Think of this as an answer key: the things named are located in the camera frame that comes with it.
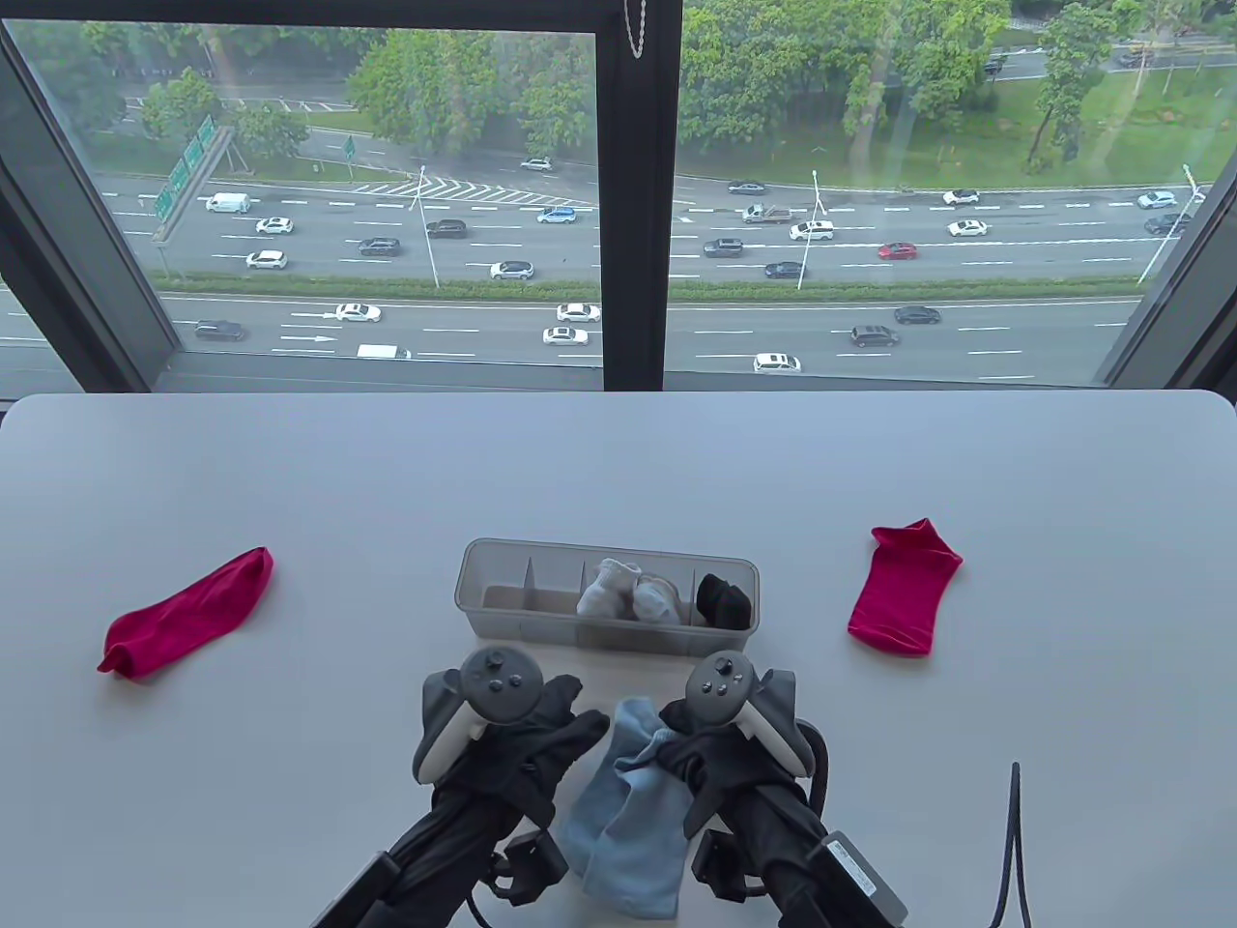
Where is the person's left hand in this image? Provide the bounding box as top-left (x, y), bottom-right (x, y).
top-left (428, 675), bottom-right (613, 832)

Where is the person's right hand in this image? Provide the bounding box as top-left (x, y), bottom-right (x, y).
top-left (657, 701), bottom-right (813, 842)

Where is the grey hand controller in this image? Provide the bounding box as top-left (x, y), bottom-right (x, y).
top-left (414, 646), bottom-right (547, 784)
top-left (686, 651), bottom-right (830, 823)

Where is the light blue sock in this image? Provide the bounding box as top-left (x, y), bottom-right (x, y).
top-left (604, 698), bottom-right (682, 842)
top-left (561, 725), bottom-right (693, 920)

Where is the black sock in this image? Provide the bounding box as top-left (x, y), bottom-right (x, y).
top-left (696, 573), bottom-right (755, 629)

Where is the grey sock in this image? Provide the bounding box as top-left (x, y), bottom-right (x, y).
top-left (632, 575), bottom-right (683, 625)

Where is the white sock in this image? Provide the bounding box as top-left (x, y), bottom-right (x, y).
top-left (577, 558), bottom-right (644, 620)

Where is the red sock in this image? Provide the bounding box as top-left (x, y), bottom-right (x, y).
top-left (848, 518), bottom-right (964, 658)
top-left (98, 547), bottom-right (276, 676)

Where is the person's right forearm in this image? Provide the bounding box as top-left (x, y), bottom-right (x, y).
top-left (715, 788), bottom-right (856, 928)

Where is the black labelled wrist box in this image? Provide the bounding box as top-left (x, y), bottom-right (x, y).
top-left (807, 831), bottom-right (909, 924)
top-left (311, 851), bottom-right (402, 928)

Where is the grey divided storage box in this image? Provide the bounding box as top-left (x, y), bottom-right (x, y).
top-left (454, 538), bottom-right (762, 664)

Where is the white street lamp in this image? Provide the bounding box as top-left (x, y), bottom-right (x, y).
top-left (408, 166), bottom-right (442, 289)
top-left (1137, 164), bottom-right (1209, 286)
top-left (796, 170), bottom-right (828, 291)

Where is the green road sign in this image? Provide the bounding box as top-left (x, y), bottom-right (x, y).
top-left (153, 114), bottom-right (238, 243)

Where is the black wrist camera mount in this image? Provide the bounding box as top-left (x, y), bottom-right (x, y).
top-left (488, 831), bottom-right (569, 907)
top-left (692, 829), bottom-right (764, 905)

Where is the dark braided cable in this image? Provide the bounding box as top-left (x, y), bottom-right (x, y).
top-left (991, 762), bottom-right (1031, 928)

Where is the black window frame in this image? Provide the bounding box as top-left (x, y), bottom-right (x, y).
top-left (0, 0), bottom-right (1237, 392)

